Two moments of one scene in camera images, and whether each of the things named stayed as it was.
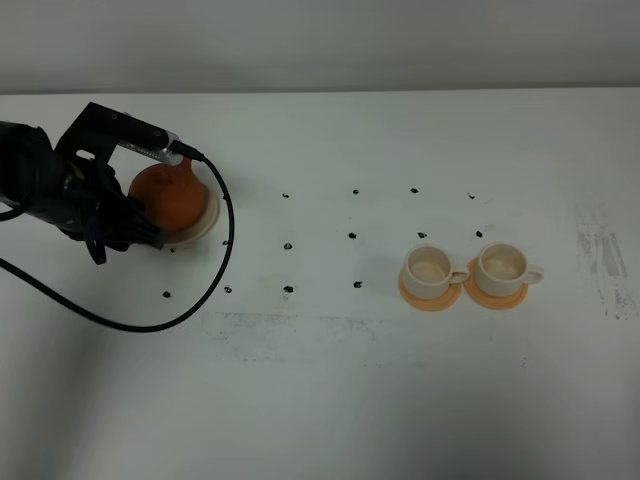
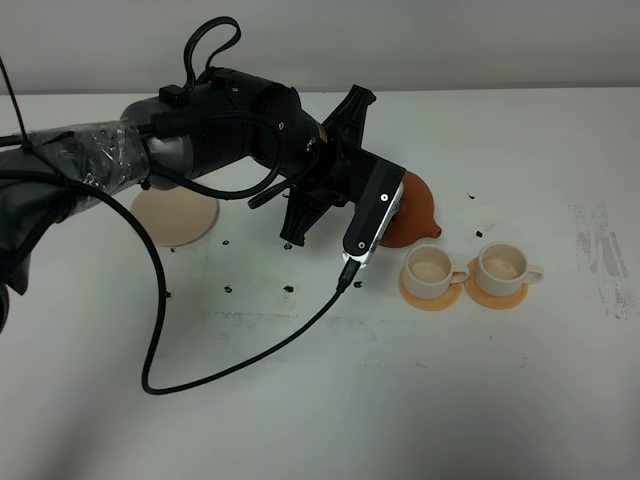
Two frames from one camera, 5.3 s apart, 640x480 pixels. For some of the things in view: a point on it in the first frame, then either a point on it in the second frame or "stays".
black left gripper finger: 139,226 -> 347,120
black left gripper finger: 93,231 -> 303,210
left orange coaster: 430,305 stays
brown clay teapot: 173,194 -> 414,220
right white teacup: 503,267 stays
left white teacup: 428,272 stays
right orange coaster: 486,301 stays
